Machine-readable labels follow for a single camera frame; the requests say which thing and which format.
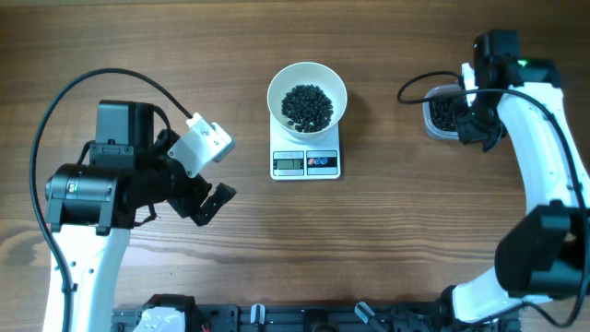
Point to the white bowl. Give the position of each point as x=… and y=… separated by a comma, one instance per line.
x=307, y=73

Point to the clear plastic container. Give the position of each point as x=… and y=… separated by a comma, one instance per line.
x=431, y=130

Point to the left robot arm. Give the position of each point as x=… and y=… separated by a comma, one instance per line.
x=92, y=207

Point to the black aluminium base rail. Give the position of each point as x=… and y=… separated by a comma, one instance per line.
x=166, y=312

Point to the white digital kitchen scale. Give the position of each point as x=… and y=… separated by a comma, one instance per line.
x=293, y=159

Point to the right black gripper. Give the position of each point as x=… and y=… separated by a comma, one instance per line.
x=468, y=131

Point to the black beans in bowl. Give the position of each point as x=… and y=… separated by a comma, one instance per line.
x=307, y=109

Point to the black peppercorns pile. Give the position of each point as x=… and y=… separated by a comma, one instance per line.
x=443, y=114

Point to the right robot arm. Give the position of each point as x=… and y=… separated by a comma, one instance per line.
x=545, y=256

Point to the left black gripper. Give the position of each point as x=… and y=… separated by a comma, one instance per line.
x=189, y=203

